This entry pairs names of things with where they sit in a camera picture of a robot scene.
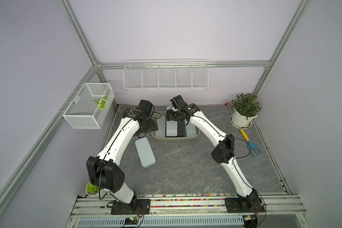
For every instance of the pale white pencil case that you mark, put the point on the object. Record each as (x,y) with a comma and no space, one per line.
(145,152)

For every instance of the aluminium front rail frame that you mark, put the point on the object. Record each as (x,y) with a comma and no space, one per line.
(191,211)

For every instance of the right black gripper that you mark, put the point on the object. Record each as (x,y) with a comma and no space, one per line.
(170,113)

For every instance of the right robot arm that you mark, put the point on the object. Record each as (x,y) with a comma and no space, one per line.
(223,153)

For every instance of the yellow blue garden fork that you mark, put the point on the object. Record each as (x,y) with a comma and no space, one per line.
(255,151)

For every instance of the potted green plant white pot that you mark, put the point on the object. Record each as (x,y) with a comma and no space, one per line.
(246,109)

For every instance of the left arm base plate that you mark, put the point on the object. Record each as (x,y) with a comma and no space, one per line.
(130,206)

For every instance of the black pencil case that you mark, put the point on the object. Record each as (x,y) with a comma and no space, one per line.
(181,130)

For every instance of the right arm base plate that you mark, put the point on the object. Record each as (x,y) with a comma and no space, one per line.
(242,205)

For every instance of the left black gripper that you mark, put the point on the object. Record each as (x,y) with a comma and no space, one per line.
(153,125)

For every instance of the white mesh wall basket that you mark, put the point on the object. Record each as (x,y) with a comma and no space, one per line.
(82,112)

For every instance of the frosted white pencil case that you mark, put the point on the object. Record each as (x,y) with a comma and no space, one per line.
(171,126)
(161,123)
(191,130)

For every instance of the green leaf toy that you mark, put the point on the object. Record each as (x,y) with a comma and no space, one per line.
(101,103)

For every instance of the white wire wall shelf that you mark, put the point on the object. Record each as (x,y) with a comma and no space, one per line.
(164,75)

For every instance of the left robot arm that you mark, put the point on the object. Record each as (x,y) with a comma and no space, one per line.
(103,170)

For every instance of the small succulent white pot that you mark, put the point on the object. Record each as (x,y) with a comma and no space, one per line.
(92,190)

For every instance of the grey-green plastic storage box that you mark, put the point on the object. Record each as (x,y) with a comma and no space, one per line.
(163,113)

